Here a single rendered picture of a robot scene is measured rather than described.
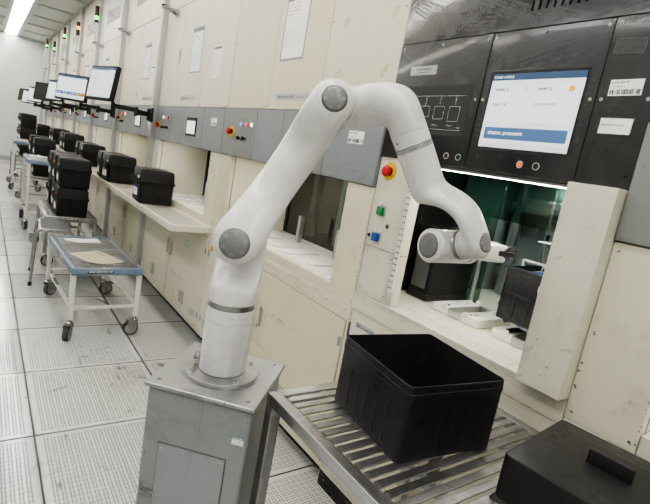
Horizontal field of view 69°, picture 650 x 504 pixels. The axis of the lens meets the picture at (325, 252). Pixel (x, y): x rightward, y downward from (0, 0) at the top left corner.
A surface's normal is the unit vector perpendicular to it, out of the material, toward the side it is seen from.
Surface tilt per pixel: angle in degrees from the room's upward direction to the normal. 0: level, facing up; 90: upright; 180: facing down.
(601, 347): 90
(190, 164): 90
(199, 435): 90
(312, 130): 122
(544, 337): 90
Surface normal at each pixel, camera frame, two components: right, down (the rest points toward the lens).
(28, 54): 0.56, 0.25
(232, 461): -0.17, 0.15
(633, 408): -0.80, -0.04
